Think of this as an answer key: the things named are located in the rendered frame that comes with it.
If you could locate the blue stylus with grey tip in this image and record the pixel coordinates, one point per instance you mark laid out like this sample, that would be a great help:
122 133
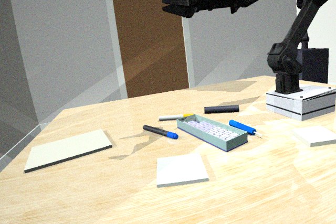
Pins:
240 126

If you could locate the keyboard with white letter keys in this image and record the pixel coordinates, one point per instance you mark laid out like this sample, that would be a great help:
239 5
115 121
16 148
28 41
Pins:
215 133

